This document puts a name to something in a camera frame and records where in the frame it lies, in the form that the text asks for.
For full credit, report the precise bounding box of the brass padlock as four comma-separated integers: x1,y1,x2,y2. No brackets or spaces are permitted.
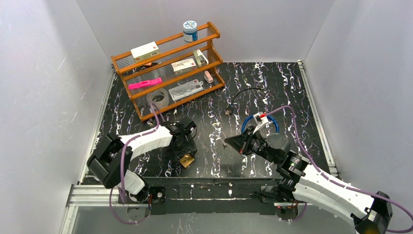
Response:
176,154,195,169

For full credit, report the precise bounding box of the blue cable bike lock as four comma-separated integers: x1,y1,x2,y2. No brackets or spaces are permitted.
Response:
241,115,280,133

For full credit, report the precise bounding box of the black cable padlock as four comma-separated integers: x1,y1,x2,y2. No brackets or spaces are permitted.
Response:
225,87,263,116

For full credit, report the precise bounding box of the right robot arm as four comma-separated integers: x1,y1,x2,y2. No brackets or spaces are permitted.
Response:
225,126,393,234

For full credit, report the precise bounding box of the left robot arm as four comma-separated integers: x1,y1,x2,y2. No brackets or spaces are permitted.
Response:
87,117,197,199

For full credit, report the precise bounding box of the clear tape roll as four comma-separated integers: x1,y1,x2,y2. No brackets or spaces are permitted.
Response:
147,88,170,109

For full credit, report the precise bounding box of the packaged item bottom shelf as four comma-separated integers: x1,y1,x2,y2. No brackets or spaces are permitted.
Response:
169,79,204,101

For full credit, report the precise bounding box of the pink plastic tool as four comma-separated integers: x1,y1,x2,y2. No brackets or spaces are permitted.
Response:
128,77,163,90

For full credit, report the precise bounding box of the orange wooden shelf rack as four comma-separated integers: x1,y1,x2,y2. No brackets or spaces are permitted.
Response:
111,21,225,120

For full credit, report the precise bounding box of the white box middle shelf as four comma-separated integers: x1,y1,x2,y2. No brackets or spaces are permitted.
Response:
171,58,197,75

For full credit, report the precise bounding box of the white box shelf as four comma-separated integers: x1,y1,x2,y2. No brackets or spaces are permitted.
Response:
131,41,160,62
171,58,197,75

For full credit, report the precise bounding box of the white box top shelf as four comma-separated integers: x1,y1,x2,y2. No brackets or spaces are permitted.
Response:
131,41,160,62

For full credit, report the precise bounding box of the blue lidded jar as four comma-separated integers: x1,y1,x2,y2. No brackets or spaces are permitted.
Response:
183,20,198,42

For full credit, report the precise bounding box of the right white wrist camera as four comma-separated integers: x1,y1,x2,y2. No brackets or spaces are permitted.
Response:
253,112,268,133

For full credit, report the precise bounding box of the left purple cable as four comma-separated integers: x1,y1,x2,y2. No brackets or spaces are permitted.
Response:
109,102,167,225

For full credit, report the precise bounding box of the purple cable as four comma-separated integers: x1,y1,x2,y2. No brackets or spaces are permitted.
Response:
264,105,413,234
109,102,167,225

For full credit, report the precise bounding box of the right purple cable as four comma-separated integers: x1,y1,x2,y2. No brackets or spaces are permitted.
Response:
264,105,413,234

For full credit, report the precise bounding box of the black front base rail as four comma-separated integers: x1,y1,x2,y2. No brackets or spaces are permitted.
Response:
110,175,323,216

